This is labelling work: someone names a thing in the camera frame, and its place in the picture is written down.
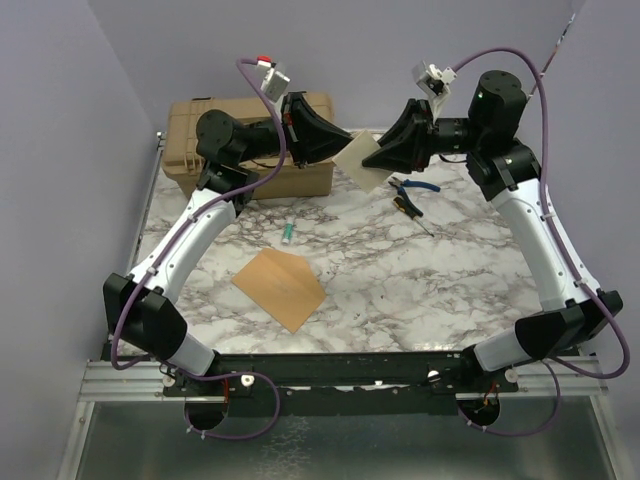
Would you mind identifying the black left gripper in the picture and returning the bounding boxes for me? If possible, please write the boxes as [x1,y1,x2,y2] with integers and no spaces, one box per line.
[236,92,359,168]

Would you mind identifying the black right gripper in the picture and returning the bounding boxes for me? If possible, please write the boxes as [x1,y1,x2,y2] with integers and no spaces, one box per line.
[363,99,487,174]

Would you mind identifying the cream lined letter paper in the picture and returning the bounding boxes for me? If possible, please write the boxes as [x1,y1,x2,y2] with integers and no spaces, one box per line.
[332,130,391,194]

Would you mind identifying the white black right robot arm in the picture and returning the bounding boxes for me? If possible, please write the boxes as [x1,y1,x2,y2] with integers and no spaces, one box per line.
[362,64,623,391]

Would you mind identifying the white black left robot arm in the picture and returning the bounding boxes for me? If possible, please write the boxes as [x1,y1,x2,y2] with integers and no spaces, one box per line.
[103,92,351,395]

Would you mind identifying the brown paper envelope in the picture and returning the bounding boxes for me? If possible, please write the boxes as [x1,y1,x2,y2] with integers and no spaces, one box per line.
[232,248,326,333]

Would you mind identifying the black yellow screwdriver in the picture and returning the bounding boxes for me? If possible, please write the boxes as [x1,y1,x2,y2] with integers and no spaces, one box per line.
[393,196,433,237]

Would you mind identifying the green white glue stick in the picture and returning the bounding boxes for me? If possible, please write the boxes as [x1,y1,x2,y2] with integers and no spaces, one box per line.
[282,222,294,245]

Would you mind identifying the tan plastic tool case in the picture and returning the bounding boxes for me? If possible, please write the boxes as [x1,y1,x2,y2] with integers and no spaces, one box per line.
[160,90,336,201]

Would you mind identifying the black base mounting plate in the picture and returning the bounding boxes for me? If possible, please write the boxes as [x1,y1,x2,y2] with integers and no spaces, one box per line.
[163,351,518,417]

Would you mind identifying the blue handled pliers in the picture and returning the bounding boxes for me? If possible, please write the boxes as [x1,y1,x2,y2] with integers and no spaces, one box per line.
[388,176,441,195]

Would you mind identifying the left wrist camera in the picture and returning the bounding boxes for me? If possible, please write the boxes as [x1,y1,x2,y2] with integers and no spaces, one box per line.
[255,56,290,103]

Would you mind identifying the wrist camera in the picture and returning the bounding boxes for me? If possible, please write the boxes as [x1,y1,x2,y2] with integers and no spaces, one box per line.
[412,61,457,121]
[255,56,290,103]

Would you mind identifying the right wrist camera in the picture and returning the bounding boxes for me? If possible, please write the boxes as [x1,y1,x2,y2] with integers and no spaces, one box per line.
[412,61,457,121]

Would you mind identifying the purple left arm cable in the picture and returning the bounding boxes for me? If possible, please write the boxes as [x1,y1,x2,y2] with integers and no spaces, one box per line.
[109,57,289,441]

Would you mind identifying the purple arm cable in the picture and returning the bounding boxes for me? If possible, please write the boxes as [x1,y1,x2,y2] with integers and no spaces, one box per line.
[449,47,631,437]
[109,57,289,441]

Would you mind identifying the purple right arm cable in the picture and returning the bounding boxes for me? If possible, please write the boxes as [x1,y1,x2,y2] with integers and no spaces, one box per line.
[449,47,631,437]

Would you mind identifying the aluminium frame rail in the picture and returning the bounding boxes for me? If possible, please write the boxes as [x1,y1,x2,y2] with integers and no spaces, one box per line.
[79,360,609,403]

